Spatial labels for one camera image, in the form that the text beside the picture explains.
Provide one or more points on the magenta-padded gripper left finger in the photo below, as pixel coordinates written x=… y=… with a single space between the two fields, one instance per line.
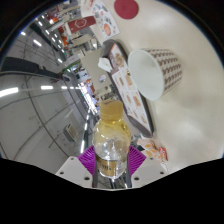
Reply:
x=85 y=166

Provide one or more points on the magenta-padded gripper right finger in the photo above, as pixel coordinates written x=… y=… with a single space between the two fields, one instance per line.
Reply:
x=138 y=165

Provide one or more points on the clear bottle yellow cap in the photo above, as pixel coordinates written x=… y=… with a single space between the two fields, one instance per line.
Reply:
x=111 y=143

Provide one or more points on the small red sauce packet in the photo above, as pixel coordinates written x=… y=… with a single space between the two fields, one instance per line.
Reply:
x=162 y=153

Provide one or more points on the dark brown food tray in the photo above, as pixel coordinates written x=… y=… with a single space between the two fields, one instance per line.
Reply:
x=150 y=131

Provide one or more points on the ceiling air conditioner unit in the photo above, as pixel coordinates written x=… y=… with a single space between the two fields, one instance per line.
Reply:
x=70 y=132

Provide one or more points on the printed paper tray liner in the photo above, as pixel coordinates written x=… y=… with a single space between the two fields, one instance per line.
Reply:
x=131 y=96

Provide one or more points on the white patterned paper cup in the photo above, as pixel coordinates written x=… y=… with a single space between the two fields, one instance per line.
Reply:
x=168 y=70

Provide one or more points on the beige chair with oval hole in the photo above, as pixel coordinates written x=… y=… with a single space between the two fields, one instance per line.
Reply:
x=91 y=66

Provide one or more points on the white paper napkin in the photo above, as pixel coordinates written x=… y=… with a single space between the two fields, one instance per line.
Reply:
x=105 y=64

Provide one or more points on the ceiling lights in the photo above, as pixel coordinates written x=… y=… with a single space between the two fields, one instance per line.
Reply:
x=8 y=91

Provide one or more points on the beige canteen chairs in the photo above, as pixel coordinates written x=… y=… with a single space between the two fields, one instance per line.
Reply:
x=80 y=40

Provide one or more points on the colourful printed leaflet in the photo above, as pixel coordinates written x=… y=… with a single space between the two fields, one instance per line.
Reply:
x=106 y=26

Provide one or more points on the flat round red coaster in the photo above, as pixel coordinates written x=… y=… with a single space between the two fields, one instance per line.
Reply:
x=126 y=8

